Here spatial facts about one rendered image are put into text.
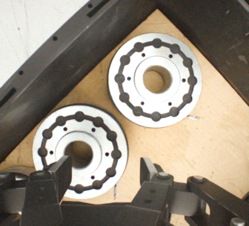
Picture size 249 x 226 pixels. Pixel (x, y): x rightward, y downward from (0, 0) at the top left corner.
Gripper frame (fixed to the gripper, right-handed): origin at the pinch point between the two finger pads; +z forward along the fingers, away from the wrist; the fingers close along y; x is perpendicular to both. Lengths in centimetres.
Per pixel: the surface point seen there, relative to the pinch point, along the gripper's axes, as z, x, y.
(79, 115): 6.4, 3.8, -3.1
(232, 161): 9.2, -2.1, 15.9
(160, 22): 9.3, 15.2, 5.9
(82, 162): 7.7, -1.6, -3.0
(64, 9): 22.3, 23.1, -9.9
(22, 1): 22.3, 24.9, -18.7
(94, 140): 5.6, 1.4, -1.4
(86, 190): 6.1, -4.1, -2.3
